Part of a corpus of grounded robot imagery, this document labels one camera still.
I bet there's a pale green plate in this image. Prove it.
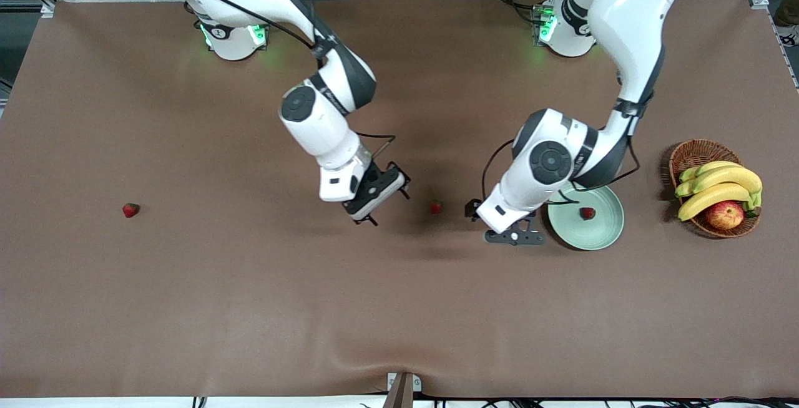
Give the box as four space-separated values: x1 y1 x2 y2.
547 183 625 251

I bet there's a brown table cloth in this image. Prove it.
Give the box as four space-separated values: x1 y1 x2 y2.
0 0 799 399

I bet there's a brown metal bar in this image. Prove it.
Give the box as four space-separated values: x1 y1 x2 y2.
382 374 414 408

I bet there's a brown wicker basket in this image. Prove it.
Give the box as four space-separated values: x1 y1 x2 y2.
669 139 762 239

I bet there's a small greenish yellow banana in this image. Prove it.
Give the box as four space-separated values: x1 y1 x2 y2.
679 160 742 183

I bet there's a red apple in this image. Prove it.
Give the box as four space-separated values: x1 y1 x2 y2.
705 201 745 230

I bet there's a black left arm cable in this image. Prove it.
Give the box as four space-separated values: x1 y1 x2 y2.
481 137 641 206

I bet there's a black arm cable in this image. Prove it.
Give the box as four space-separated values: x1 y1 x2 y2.
164 0 397 160
481 137 641 206

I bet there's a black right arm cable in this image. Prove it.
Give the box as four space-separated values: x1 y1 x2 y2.
164 0 397 160

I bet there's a silver metal bracket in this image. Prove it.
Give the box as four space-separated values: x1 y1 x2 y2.
387 372 423 392

